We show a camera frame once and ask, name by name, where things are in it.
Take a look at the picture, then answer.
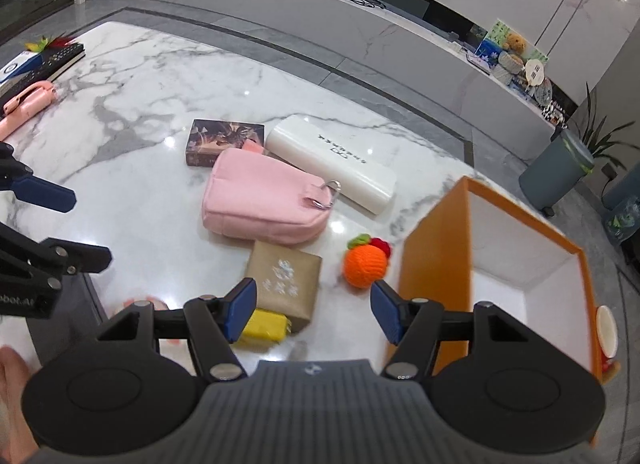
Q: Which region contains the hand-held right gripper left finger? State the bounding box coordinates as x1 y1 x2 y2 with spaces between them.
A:
97 277 258 385

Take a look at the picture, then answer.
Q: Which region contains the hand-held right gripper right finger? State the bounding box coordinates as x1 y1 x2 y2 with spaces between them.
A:
370 279 528 382

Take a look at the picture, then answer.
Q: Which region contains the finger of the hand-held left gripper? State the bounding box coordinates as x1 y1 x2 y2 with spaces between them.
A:
0 221 113 295
0 141 77 213

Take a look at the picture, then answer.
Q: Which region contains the yellow tape measure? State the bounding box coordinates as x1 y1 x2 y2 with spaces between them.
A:
235 308 293 347

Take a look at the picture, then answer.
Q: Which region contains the brown kraft gift box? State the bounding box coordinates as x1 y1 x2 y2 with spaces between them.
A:
243 239 322 335

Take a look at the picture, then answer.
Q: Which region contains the orange cardboard box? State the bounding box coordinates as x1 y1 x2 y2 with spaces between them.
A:
397 175 618 450

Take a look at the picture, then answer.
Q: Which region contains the pink fabric pouch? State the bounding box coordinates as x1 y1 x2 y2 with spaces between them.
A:
201 147 342 245

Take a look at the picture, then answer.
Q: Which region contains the person's left hand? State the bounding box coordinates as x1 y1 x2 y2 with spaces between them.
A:
0 347 41 464

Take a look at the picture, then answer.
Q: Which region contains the orange crochet fruit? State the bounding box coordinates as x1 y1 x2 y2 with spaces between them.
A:
342 235 392 290

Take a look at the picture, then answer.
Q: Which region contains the pink plastic device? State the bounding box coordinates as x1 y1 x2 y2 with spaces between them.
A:
0 80 57 140

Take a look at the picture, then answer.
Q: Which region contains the black remote keyboard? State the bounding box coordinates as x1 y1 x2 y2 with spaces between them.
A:
0 49 87 98

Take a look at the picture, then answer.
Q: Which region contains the black remote control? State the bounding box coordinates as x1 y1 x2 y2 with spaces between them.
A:
27 43 86 70

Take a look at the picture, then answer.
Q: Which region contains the colourful feather toy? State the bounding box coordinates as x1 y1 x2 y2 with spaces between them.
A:
25 33 76 52

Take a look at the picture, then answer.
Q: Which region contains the white rectangular case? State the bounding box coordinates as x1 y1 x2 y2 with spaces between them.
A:
264 113 398 215

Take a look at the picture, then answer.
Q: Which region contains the dark printed box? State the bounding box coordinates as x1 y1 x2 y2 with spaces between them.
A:
185 118 265 167

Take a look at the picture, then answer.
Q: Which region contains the grey trash bin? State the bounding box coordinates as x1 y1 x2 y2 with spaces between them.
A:
518 128 596 217

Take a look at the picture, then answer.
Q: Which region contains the red cup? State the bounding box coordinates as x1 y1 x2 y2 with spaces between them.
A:
596 305 621 375

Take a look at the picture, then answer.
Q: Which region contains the large water bottle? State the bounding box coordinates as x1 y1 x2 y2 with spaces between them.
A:
602 177 640 245

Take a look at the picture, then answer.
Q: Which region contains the white woven basket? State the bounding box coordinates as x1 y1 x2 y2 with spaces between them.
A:
492 52 523 85

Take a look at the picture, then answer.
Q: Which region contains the green potted plant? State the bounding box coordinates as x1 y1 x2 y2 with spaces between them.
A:
575 84 640 170

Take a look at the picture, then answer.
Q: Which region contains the blue tissue box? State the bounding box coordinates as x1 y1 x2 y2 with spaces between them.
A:
475 39 503 68

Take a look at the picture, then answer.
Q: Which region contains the brown teddy bear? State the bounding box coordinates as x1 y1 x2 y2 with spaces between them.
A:
501 33 528 55

